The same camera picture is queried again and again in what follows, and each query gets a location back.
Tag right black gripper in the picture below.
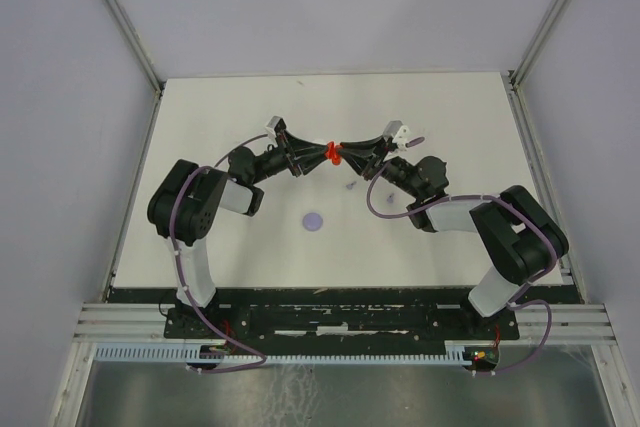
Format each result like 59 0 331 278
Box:
335 135 422 199

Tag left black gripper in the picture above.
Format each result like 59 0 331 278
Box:
251 129 332 184

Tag orange round charging case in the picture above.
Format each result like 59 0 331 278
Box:
325 141 342 166

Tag purple round charging case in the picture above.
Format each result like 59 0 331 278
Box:
302 212 324 232

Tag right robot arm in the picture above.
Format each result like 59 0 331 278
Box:
326 136 569 338

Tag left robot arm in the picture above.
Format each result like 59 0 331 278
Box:
147 130 336 337

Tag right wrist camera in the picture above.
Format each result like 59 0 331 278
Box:
382 120 410 152

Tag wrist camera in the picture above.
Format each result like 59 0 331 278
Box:
264 116 286 139
382 120 410 152

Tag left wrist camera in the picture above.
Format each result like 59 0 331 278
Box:
264 116 286 139

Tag right aluminium frame post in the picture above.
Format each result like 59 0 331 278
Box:
507 0 601 91

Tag aluminium frame post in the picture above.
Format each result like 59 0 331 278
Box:
74 0 166 93
507 0 601 91

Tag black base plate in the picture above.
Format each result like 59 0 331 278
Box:
164 288 519 355

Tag white slotted cable duct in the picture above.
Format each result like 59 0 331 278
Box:
93 341 474 362

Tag left aluminium frame post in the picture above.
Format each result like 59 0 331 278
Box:
74 0 166 93

